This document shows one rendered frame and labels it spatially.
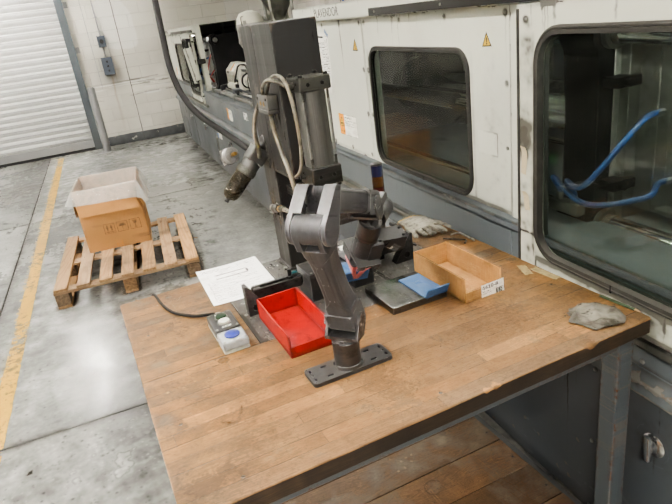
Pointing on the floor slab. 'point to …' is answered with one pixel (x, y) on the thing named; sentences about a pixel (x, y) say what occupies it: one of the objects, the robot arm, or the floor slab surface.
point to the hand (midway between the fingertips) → (355, 275)
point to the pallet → (66, 284)
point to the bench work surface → (380, 398)
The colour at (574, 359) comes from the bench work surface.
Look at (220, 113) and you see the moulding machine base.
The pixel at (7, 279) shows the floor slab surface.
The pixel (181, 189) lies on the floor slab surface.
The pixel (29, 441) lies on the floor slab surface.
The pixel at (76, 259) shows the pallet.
